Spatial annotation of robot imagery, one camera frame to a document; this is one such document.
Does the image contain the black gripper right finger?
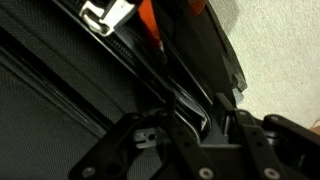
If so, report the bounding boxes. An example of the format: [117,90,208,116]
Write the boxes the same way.
[214,93,320,180]

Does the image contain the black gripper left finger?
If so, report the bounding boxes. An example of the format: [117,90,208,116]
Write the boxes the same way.
[68,96,214,180]

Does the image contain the black fabric wheeled suitcase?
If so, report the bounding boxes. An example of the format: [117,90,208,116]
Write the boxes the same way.
[0,0,249,180]

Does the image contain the beige carpet rug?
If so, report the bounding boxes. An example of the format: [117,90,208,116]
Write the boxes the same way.
[208,0,320,129]

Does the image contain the orange zipper pull tag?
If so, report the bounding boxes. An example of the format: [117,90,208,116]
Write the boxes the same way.
[137,0,165,51]

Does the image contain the silver rectangular zipper pull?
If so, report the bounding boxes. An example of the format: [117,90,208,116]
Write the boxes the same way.
[78,0,140,38]

